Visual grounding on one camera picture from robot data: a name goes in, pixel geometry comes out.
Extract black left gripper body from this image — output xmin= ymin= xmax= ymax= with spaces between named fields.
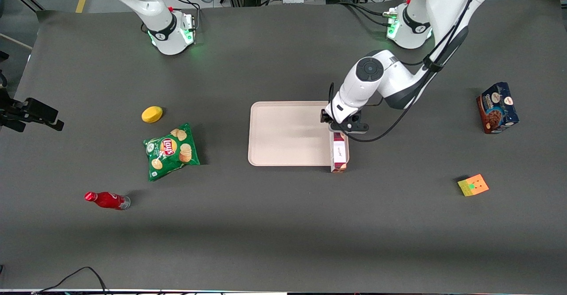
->
xmin=321 ymin=109 xmax=337 ymax=132

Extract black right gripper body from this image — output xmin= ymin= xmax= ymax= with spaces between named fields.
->
xmin=0 ymin=98 xmax=65 ymax=132

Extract red cookie box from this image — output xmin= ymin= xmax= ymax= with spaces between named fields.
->
xmin=330 ymin=132 xmax=349 ymax=173

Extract pale pink plastic tray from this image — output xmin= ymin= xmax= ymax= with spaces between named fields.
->
xmin=248 ymin=101 xmax=350 ymax=167

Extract blue chocolate cookie box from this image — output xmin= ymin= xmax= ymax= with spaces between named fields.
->
xmin=476 ymin=82 xmax=520 ymax=135

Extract yellow lemon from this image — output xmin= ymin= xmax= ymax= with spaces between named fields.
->
xmin=141 ymin=106 xmax=163 ymax=124

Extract red cola bottle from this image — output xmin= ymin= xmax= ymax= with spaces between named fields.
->
xmin=84 ymin=191 xmax=131 ymax=210

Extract dark grey table cover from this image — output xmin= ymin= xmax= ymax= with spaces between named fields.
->
xmin=0 ymin=0 xmax=567 ymax=294

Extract green potato chips bag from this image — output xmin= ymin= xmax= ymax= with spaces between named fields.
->
xmin=143 ymin=123 xmax=201 ymax=182

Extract orange yellow puzzle cube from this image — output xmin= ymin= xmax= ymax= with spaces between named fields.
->
xmin=458 ymin=174 xmax=489 ymax=197

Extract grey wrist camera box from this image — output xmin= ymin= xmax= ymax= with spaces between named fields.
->
xmin=329 ymin=121 xmax=369 ymax=134

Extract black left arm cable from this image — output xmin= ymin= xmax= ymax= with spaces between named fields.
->
xmin=329 ymin=0 xmax=482 ymax=143

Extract black left arm base cables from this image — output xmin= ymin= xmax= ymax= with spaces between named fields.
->
xmin=337 ymin=0 xmax=399 ymax=28

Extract thin black floor cable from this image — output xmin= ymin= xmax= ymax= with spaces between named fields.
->
xmin=33 ymin=266 xmax=109 ymax=295

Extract black right arm base cable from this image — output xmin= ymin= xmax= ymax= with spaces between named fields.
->
xmin=167 ymin=0 xmax=202 ymax=34

